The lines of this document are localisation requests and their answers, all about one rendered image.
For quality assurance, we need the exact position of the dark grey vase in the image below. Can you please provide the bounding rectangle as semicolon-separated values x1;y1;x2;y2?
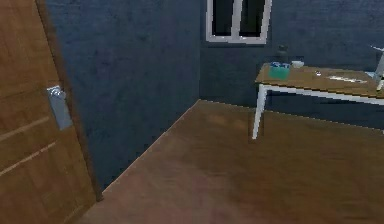
276;44;289;65

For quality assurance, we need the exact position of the green box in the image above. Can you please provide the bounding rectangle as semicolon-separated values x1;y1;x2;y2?
268;61;291;81

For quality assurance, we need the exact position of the white framed window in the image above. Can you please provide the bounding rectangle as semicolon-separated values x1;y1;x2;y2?
205;0;273;45

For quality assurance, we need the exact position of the wooden table with white legs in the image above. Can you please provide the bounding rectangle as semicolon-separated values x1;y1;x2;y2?
251;63;384;141

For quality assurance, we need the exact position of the white flat item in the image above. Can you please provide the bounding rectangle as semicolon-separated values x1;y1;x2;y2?
326;75;368;84

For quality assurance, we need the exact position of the brown wooden room door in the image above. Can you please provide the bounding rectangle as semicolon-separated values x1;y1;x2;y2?
0;0;104;224

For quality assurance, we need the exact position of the white desk lamp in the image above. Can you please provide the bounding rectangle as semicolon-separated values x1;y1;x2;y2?
365;45;384;92

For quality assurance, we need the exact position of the grey metal door handle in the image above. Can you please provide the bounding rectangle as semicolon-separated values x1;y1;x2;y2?
46;85;74;131

